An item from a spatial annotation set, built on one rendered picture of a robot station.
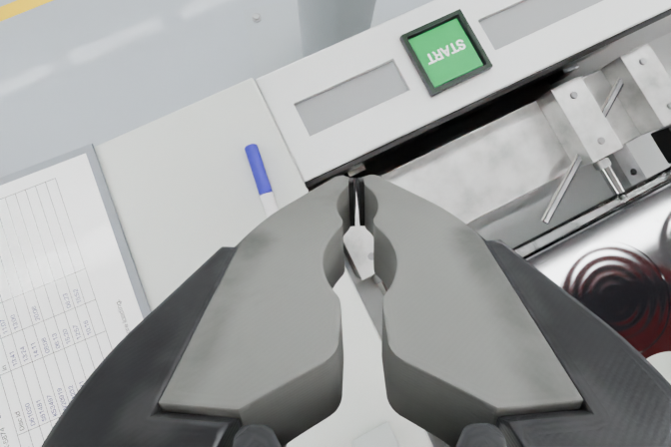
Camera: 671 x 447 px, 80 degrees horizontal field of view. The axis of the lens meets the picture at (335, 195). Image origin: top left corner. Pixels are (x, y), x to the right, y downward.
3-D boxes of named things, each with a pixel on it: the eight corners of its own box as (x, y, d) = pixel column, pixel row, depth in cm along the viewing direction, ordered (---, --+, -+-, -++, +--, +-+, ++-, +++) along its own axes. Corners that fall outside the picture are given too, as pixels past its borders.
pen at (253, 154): (316, 325, 28) (256, 142, 30) (303, 330, 28) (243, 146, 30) (316, 323, 29) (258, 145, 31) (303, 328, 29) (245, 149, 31)
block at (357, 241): (390, 262, 38) (396, 262, 35) (358, 278, 38) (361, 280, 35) (352, 188, 39) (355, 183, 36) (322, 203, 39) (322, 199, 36)
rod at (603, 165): (623, 197, 39) (634, 195, 38) (611, 203, 39) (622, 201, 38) (598, 155, 40) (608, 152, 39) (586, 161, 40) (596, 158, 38)
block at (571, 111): (603, 155, 41) (625, 147, 38) (575, 169, 40) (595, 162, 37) (562, 87, 42) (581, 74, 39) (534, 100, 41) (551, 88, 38)
